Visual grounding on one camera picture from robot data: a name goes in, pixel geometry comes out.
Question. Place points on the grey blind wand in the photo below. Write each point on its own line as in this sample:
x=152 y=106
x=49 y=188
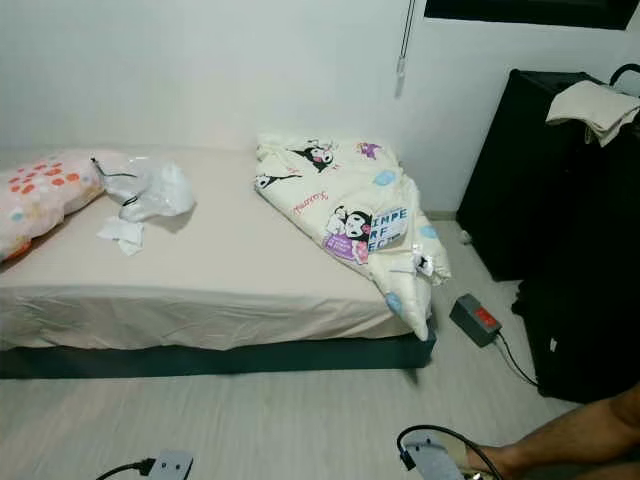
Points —
x=406 y=40

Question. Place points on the white tissue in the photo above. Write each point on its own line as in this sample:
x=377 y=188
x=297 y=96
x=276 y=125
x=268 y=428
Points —
x=122 y=233

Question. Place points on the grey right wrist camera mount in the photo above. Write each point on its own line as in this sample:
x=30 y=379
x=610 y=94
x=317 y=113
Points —
x=428 y=462

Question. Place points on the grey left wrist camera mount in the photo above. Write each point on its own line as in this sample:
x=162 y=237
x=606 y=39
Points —
x=172 y=466

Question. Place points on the clear plastic bag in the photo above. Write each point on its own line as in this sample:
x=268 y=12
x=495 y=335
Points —
x=160 y=190

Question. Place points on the bare person leg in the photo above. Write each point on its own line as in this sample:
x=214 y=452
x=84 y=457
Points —
x=580 y=435

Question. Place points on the cream sheeted bed mattress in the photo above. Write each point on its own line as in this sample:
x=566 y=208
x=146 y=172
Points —
x=230 y=265

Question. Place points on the pink dotted pillow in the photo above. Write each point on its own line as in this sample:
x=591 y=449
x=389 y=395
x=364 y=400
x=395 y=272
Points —
x=40 y=195

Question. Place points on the beige folded cloth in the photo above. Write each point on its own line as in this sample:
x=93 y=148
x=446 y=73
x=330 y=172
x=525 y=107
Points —
x=595 y=105

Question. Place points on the grey box red display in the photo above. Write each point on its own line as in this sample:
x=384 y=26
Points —
x=470 y=318

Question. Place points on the dark window frame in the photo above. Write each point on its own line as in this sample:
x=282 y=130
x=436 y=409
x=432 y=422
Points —
x=530 y=10

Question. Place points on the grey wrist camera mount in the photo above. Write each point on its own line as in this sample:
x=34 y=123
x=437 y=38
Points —
x=172 y=466
x=428 y=462

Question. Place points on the black fabric suitcase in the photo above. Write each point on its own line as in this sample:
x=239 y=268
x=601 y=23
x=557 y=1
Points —
x=590 y=330

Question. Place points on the small white floor object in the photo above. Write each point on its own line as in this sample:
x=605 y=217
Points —
x=464 y=236

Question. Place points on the white blue lettered book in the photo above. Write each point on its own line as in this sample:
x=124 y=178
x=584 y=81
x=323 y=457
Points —
x=388 y=230

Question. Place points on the black cabinet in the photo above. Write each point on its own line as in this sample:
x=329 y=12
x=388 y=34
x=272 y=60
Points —
x=510 y=170

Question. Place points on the cream cartoon print blanket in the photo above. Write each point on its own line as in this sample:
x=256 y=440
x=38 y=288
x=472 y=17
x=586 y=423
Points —
x=335 y=195

